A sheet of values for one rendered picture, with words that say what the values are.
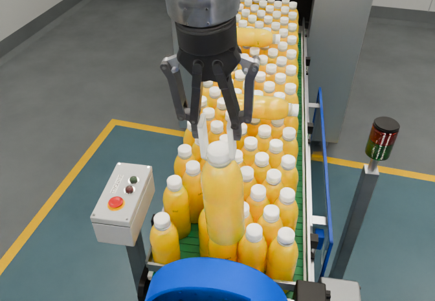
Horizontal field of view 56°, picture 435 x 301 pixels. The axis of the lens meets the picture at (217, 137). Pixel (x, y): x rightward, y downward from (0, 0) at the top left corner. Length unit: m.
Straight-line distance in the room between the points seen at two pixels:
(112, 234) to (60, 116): 2.37
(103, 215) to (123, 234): 0.07
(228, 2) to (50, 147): 2.70
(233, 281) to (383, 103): 2.93
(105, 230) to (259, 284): 0.45
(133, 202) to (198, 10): 0.68
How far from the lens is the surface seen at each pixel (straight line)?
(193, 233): 1.23
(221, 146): 0.65
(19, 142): 3.23
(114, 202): 1.05
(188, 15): 0.47
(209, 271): 0.76
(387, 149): 1.11
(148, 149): 2.89
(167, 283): 0.79
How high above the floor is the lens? 1.88
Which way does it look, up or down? 40 degrees down
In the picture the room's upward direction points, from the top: straight up
